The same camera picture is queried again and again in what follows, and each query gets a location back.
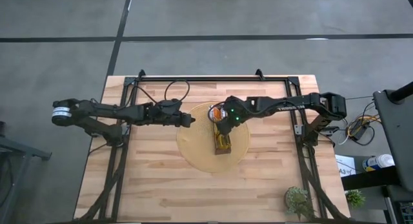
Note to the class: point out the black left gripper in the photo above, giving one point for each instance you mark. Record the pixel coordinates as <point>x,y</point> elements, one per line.
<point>167,120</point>

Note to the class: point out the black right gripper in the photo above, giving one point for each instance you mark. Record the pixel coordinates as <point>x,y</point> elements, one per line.
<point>234,112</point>

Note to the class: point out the orange tea packet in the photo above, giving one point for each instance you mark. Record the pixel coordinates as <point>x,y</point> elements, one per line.
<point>217,113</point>

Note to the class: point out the brown wooden tea box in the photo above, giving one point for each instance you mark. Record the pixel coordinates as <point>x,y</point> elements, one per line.
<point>223,150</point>

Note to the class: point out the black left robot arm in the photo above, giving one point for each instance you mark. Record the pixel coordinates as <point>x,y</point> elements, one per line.
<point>106,111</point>

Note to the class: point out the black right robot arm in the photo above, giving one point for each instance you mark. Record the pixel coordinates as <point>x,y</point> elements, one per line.
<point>290,104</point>

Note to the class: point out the round woven placemat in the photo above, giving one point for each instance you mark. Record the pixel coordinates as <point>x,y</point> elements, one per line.
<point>197,146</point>

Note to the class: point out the white paper sheet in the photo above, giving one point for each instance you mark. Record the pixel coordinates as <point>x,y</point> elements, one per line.
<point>343,164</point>

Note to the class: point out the black power strip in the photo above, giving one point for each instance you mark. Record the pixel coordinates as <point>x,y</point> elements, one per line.
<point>358,132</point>

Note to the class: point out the small potted green plant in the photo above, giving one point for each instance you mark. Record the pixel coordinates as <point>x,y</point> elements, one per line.
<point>355,198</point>

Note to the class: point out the black shelf bar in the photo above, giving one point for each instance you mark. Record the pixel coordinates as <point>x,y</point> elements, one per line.
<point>368,180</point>

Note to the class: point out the white wipes canister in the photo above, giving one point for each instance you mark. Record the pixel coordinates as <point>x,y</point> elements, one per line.
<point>377,162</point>

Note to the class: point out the dark grey cart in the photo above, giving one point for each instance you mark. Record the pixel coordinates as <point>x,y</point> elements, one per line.
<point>397,137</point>

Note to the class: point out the black pole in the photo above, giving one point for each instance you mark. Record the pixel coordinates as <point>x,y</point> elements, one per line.
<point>401,93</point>

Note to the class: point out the grey side table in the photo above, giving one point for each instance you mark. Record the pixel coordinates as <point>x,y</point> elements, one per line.
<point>19,151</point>

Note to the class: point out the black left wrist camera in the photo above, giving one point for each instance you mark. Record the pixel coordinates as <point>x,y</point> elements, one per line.
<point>169,106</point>

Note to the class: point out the black aluminium table frame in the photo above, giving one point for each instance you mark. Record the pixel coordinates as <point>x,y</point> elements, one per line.
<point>209,78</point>

